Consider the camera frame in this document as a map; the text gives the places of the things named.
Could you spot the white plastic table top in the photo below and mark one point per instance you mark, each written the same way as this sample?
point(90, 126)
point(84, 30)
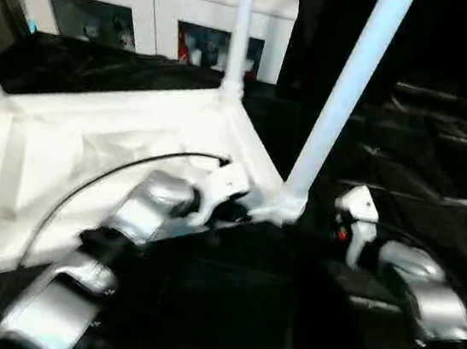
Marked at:
point(68, 153)

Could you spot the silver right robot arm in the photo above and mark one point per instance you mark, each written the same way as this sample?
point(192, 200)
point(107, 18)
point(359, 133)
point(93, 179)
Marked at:
point(436, 300)

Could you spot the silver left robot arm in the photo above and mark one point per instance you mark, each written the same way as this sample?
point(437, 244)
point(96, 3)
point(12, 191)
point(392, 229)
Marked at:
point(148, 202)

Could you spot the black work mat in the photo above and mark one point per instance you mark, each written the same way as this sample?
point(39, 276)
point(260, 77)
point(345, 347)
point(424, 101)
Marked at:
point(221, 302)

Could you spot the grey metal rod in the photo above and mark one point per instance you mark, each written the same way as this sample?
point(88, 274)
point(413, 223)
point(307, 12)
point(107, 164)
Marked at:
point(455, 96)

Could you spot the black backdrop cloth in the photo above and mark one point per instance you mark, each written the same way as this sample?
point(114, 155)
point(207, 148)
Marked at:
point(449, 39)

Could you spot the pale blue small box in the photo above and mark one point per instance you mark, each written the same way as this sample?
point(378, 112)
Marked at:
point(30, 24)

